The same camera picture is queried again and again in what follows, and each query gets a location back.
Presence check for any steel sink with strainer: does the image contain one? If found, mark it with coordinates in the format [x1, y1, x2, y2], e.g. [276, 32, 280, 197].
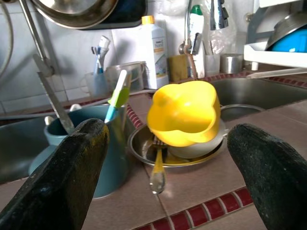
[208, 76, 307, 123]

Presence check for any white detergent bottle yellow cap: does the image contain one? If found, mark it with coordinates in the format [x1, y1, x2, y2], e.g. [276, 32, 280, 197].
[138, 15, 170, 90]

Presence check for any white bottle green cap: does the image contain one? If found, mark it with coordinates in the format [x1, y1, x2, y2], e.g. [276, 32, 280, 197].
[189, 4, 206, 79]

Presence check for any round steel strainer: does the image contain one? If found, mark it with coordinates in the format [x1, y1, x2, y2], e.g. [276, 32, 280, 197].
[220, 104, 266, 122]

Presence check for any green white peeler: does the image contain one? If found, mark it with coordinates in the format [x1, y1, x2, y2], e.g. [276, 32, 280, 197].
[104, 69, 130, 124]

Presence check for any blue bowl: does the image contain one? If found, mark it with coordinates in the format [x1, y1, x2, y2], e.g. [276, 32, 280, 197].
[268, 28, 307, 53]

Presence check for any steel cup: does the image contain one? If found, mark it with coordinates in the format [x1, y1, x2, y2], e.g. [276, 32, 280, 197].
[220, 53, 244, 74]

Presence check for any beige plastic ladle handle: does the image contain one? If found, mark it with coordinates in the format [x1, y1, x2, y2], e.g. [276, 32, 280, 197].
[247, 68, 307, 79]

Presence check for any chrome pull-out faucet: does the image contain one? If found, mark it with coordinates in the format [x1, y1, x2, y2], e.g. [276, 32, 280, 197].
[178, 0, 230, 80]

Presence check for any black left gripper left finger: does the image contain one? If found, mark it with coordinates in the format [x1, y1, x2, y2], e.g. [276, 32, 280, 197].
[0, 118, 110, 230]

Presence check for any steel bowl in rack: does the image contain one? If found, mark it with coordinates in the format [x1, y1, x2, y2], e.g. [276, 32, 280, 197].
[265, 11, 307, 51]

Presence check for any white dish rack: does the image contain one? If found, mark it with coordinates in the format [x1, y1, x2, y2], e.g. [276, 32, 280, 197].
[244, 0, 307, 70]

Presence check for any shallow steel bowl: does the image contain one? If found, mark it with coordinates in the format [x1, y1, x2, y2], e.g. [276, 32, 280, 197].
[127, 119, 228, 168]

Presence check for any yellow handled fork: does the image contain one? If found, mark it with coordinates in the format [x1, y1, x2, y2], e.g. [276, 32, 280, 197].
[149, 138, 168, 195]

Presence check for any teal ceramic mug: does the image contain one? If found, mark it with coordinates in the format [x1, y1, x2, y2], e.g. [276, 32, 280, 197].
[28, 105, 131, 199]

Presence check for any yellow plastic cup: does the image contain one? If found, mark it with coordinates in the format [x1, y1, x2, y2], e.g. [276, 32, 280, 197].
[146, 80, 221, 148]

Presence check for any serrated steel knife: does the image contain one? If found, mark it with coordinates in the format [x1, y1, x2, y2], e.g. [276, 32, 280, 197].
[37, 71, 75, 135]

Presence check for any blue white toothbrush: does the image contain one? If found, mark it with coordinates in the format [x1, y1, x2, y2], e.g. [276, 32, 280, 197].
[91, 35, 111, 74]

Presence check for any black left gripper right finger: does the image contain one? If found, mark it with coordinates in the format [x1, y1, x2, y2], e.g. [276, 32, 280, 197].
[226, 123, 307, 230]

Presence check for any clear plastic cup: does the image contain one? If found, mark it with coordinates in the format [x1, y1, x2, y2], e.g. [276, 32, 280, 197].
[205, 54, 221, 77]

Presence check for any clear plastic pail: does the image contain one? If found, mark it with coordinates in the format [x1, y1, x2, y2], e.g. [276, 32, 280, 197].
[105, 61, 147, 93]

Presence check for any white ceramic bowl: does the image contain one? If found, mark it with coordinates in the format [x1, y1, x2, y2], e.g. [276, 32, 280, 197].
[167, 134, 227, 159]

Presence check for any brown yellow scouring sponge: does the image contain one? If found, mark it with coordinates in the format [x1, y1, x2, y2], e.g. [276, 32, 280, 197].
[167, 54, 189, 81]

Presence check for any hanging steel pan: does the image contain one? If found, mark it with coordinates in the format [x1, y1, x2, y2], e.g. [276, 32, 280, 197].
[31, 0, 119, 29]

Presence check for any white purifier hose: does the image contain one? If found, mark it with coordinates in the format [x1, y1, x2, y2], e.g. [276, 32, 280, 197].
[0, 2, 14, 80]

